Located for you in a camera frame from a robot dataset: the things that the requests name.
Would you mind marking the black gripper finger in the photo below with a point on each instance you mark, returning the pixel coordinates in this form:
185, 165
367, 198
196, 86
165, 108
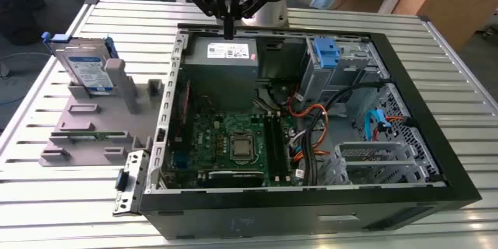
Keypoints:
252, 7
201, 1

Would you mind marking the hard disk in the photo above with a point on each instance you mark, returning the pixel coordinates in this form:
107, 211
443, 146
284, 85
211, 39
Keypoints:
85, 71

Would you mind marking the blue drive latch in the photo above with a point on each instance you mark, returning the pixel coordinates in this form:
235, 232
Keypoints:
326, 53

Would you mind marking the grey power supply unit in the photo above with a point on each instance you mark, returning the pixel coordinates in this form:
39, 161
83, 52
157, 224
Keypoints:
221, 85

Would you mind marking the silver drive cage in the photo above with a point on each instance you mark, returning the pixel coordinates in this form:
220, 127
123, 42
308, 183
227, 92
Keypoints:
350, 71

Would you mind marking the green motherboard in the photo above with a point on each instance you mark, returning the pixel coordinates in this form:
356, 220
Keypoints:
240, 120

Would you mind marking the grey parts rack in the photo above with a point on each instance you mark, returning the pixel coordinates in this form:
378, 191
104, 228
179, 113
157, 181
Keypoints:
104, 115

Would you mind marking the black waste bin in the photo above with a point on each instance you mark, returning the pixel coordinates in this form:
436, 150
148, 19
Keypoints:
22, 27

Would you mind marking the black RAM slot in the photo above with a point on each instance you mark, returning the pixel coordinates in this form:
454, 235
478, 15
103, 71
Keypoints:
282, 145
272, 145

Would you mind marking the silver CPU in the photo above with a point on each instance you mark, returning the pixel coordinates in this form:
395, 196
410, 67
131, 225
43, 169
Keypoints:
241, 147

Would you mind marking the black CPU socket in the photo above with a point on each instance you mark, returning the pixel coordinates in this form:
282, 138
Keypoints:
240, 161

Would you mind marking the green RAM stick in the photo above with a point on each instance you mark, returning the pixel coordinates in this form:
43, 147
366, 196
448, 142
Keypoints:
89, 136

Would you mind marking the blue expansion slot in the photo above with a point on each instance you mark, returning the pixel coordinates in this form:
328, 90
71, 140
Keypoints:
180, 160

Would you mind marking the black graphics card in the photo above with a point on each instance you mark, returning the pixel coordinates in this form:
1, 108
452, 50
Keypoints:
233, 177

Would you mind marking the black open PC case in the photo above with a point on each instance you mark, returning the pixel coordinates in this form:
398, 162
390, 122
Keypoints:
272, 217

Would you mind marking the grey hinged slot bracket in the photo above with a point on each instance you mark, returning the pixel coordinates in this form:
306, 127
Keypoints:
129, 179

